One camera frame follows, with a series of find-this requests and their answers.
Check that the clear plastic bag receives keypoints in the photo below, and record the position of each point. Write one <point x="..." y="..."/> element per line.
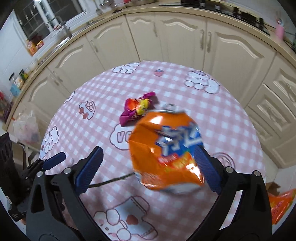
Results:
<point x="26" y="128"/>

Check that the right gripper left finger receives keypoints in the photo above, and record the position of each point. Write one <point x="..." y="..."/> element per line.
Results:
<point x="55" y="210"/>

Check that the steel sink faucet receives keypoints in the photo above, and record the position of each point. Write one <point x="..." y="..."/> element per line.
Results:
<point x="61" y="25"/>

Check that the brown cardboard box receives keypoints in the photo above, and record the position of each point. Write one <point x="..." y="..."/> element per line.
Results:
<point x="273" y="188"/>

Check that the crushed orange soda can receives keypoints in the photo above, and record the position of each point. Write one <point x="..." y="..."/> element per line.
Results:
<point x="161" y="148"/>

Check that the orange rice bag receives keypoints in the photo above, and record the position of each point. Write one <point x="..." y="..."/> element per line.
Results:
<point x="280" y="204"/>

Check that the cream kitchen cabinets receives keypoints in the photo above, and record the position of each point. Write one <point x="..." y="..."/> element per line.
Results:
<point x="258" y="69"/>

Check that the black gas stove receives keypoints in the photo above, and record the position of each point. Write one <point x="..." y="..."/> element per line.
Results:
<point x="222" y="8"/>

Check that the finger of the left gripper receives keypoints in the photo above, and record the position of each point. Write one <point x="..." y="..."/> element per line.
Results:
<point x="53" y="161"/>

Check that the pink checkered tablecloth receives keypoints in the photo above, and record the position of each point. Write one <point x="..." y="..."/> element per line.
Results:
<point x="89" y="117"/>

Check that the pink utensil cup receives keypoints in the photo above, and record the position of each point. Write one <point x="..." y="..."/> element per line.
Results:
<point x="280" y="30"/>

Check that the purple candy wrapper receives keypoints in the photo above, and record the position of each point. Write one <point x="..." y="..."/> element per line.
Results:
<point x="136" y="108"/>

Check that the thin brown stick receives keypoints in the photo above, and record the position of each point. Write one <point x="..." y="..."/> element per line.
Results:
<point x="111" y="181"/>

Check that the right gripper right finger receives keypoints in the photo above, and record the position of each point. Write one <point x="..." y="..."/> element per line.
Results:
<point x="252" y="219"/>

